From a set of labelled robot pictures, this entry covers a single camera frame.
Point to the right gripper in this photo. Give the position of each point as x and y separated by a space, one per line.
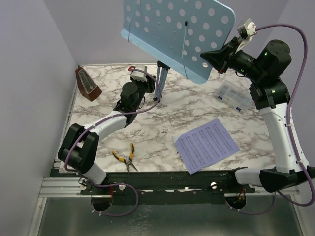
227 55

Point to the light blue music stand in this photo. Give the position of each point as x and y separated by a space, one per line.
176 32

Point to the sheet music page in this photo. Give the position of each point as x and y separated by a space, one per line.
205 145

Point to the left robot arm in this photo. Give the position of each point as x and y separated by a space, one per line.
79 147

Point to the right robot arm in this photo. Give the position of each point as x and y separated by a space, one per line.
271 98

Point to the clear plastic compartment box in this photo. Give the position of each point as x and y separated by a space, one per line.
234 96

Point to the brown wooden metronome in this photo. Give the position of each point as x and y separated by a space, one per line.
86 85

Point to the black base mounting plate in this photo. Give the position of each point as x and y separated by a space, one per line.
161 188

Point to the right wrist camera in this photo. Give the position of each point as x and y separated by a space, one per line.
246 31

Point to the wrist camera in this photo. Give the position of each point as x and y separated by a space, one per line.
136 75
246 31

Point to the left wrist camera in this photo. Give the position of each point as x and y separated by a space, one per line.
136 75

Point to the yellow handled needle-nose pliers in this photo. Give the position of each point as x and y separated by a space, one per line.
127 161

